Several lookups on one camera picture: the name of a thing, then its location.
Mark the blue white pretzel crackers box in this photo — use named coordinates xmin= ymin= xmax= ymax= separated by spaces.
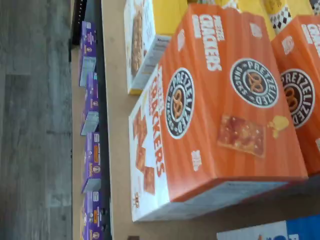
xmin=216 ymin=214 xmax=320 ymax=240

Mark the purple Annie's snack box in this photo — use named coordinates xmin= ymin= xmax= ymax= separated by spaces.
xmin=79 ymin=71 xmax=100 ymax=136
xmin=78 ymin=20 xmax=98 ymax=88
xmin=80 ymin=190 xmax=104 ymax=240
xmin=80 ymin=131 xmax=103 ymax=194

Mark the orange white pretzel crackers box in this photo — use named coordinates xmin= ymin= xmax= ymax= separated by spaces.
xmin=128 ymin=3 xmax=309 ymax=223
xmin=270 ymin=14 xmax=320 ymax=176

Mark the Simple Mills bars box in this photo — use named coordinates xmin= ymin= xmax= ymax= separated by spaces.
xmin=123 ymin=0 xmax=190 ymax=96

